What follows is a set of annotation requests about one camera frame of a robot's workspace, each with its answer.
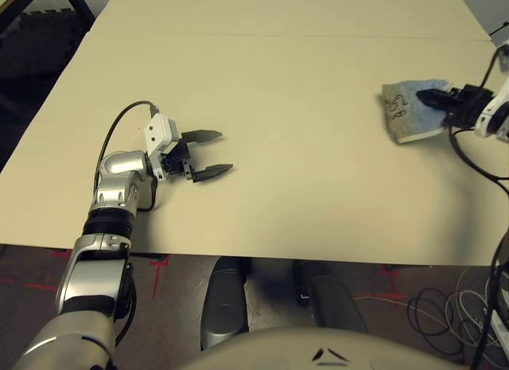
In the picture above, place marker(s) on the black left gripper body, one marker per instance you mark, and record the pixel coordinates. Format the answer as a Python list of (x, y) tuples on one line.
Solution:
[(179, 163)]

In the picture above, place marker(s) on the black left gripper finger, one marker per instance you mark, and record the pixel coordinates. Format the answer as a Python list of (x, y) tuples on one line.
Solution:
[(212, 173), (203, 136)]

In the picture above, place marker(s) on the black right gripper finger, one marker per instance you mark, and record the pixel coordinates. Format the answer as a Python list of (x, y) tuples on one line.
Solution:
[(441, 103), (435, 94)]

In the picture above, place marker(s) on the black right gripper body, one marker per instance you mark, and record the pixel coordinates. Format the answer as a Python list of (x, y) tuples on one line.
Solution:
[(471, 105)]

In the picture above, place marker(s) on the blue grey printed rag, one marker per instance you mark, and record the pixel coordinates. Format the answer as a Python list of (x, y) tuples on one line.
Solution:
[(401, 119)]

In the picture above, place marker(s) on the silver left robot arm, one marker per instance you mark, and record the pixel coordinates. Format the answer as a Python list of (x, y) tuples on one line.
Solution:
[(99, 274)]

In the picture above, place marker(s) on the black furniture base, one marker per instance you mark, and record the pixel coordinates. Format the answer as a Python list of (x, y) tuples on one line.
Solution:
[(499, 29)]

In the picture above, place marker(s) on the red floor tape cross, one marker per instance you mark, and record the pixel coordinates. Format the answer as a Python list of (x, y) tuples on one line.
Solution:
[(391, 284), (159, 266)]

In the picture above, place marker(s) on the grey left robot foot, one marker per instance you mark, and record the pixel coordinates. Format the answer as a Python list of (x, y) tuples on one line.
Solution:
[(224, 302)]

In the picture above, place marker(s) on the grey robot foot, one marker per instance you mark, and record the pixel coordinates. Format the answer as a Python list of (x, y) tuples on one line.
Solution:
[(334, 302), (224, 302)]

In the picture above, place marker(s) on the grey right robot foot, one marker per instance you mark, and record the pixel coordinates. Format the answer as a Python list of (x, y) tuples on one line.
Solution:
[(334, 302)]

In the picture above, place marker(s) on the black foam floor mats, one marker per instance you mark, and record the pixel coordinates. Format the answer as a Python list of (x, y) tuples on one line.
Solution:
[(32, 55)]

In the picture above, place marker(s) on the grey robot torso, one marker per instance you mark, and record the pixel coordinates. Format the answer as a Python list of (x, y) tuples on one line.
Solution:
[(318, 350)]

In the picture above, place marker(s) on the white power adapter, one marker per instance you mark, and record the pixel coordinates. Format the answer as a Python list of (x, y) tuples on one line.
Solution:
[(500, 326)]

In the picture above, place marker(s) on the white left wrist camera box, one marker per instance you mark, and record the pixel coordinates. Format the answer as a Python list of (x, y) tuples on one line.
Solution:
[(159, 131)]

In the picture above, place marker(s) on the side table with black frame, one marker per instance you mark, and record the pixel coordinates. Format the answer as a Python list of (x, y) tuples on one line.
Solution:
[(77, 2)]

